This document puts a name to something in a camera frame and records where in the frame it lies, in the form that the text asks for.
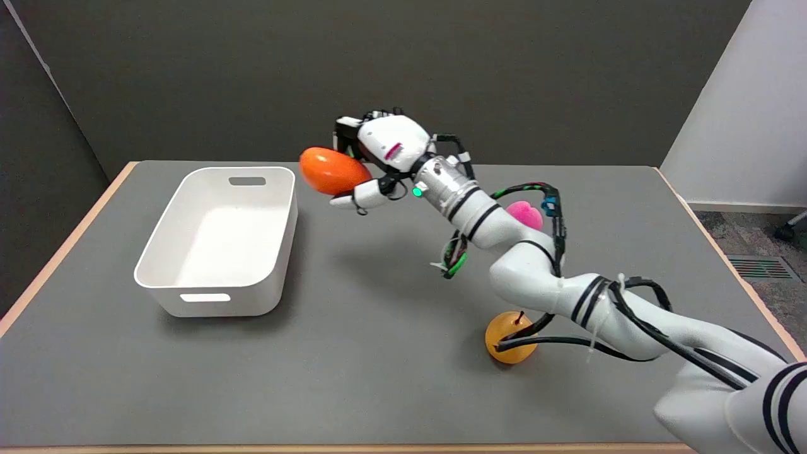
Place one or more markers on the pink peach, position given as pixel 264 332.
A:
pixel 527 214

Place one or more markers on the yellow-orange round fruit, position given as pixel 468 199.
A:
pixel 507 340

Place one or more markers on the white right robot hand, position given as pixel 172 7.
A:
pixel 394 144

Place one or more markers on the floor vent grille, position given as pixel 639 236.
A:
pixel 760 267

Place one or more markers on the black chair caster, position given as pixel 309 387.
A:
pixel 785 231

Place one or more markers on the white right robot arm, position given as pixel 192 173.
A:
pixel 605 302

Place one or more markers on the white plastic box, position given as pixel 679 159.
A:
pixel 220 238

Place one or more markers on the orange mango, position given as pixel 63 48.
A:
pixel 333 169

